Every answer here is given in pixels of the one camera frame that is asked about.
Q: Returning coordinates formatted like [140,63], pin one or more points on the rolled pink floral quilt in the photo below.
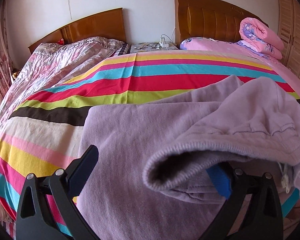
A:
[260,37]

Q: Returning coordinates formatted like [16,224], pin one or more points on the black eyeglasses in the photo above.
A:
[151,45]

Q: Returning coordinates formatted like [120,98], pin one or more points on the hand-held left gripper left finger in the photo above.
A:
[81,176]

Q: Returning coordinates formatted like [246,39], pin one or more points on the floral covered nightstand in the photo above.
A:
[142,48]

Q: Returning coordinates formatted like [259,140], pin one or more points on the colourful striped blanket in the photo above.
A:
[145,80]

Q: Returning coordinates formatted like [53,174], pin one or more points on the purple floral pillow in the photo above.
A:
[192,43]

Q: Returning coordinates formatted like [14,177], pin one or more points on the plaid pillow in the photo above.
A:
[123,50]

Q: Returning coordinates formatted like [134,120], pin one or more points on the small red ornament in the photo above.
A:
[60,40]

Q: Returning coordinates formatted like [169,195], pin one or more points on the lilac knit sweater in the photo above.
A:
[130,142]

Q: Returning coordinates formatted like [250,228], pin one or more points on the plain wooden headboard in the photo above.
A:
[95,27]

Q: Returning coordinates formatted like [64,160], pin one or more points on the light wooden wardrobe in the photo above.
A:
[295,35]

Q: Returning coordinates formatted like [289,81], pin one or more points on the red floral curtain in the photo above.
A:
[1,55]

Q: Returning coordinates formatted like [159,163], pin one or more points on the pink bedsheet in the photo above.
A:
[225,48]

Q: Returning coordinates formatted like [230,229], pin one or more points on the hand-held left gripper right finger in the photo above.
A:
[221,182]

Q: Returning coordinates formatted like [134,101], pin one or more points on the padded wooden headboard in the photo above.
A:
[210,20]

